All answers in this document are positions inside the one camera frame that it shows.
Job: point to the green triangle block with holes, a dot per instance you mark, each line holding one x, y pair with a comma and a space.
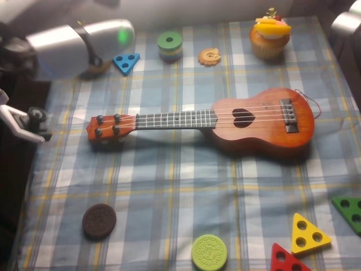
352, 209

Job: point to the round jam biscuit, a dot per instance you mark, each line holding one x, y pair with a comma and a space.
209, 57

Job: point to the cupcake with yellow fruit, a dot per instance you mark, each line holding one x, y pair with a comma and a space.
269, 42

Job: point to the small orange toy guitar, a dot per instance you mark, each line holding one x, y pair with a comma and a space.
262, 130

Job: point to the blue plaid tablecloth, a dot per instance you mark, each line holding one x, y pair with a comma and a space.
175, 183

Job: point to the yellow triangle block with holes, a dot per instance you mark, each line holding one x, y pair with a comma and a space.
308, 240

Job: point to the red triangle block with holes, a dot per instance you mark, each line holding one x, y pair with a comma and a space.
285, 264

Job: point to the green sandwich cookie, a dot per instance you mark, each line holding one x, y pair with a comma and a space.
209, 252

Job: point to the blue triangle block with holes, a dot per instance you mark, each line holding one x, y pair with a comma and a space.
125, 65

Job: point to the stack of coloured rings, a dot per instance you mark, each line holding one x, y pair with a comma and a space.
169, 48

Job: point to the chocolate sandwich cookie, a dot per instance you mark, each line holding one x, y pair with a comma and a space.
99, 221

